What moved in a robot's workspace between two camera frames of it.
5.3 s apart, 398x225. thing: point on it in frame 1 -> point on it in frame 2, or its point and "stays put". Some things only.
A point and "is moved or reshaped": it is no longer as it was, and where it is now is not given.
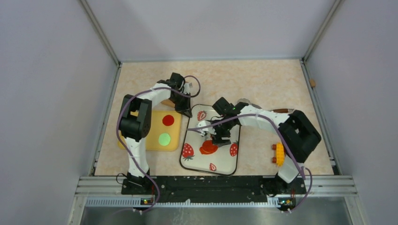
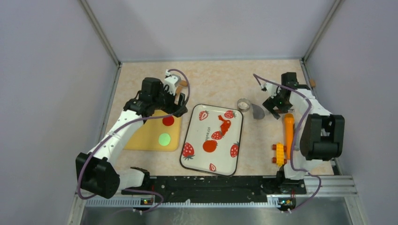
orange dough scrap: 208,146 is moved or reshaped
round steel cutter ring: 244,100 stays put
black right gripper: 217,139 -> 270,103
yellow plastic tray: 165,133 stays put
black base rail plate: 214,189 stays put
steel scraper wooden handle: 280,110 stays put
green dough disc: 164,139 stays put
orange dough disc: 208,147 is moved or reshaped
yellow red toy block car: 280,153 stays put
